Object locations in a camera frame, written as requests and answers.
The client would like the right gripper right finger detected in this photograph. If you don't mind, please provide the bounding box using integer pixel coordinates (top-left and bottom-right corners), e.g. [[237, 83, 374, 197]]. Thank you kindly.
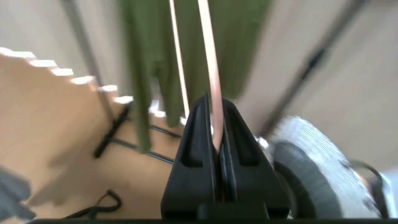
[[217, 98, 292, 219]]

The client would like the pink clothes hanger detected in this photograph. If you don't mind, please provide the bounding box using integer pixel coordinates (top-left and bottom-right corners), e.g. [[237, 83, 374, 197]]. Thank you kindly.
[[169, 0, 225, 152]]

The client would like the black clothes rack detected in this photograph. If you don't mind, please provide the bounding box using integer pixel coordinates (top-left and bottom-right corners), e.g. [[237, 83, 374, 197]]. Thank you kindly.
[[60, 0, 369, 166]]

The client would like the black cable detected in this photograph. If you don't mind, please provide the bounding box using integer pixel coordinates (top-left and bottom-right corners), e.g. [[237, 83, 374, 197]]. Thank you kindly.
[[62, 189, 123, 220]]

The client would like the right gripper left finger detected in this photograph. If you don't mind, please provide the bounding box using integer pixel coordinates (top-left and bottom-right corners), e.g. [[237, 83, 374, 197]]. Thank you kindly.
[[159, 95, 218, 219]]

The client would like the white laundry basket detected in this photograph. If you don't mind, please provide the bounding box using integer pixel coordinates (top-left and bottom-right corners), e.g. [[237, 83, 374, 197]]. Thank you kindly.
[[257, 114, 392, 219]]

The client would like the green printed shirt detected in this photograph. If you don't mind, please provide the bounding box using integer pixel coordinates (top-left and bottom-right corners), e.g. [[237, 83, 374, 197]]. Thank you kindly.
[[119, 0, 272, 154]]

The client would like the beige curtain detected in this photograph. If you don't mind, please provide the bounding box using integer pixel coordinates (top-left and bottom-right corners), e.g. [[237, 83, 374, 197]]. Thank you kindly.
[[0, 0, 398, 172]]

